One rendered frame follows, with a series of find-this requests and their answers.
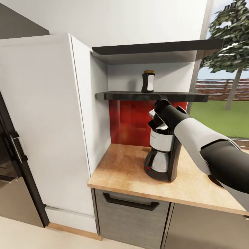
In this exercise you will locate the fridge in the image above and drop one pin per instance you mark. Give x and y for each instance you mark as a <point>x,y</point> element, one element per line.
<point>49,85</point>

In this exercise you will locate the dishwasher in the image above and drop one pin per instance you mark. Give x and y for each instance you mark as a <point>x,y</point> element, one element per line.
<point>131,219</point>

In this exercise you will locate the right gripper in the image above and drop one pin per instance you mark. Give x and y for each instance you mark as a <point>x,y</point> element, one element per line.
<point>154,124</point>

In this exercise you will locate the bottle of coffee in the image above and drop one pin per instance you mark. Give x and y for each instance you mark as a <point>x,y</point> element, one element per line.
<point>148,78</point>

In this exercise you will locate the electric kettle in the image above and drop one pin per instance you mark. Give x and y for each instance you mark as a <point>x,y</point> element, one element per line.
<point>213,179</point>

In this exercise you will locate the paper coffee filter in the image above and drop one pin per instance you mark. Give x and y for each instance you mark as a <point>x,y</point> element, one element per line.
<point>163,126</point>

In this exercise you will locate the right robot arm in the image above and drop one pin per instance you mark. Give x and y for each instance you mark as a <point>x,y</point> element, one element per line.
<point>213,153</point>

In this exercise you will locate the oven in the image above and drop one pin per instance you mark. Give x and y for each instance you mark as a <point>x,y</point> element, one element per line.
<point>9,162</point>

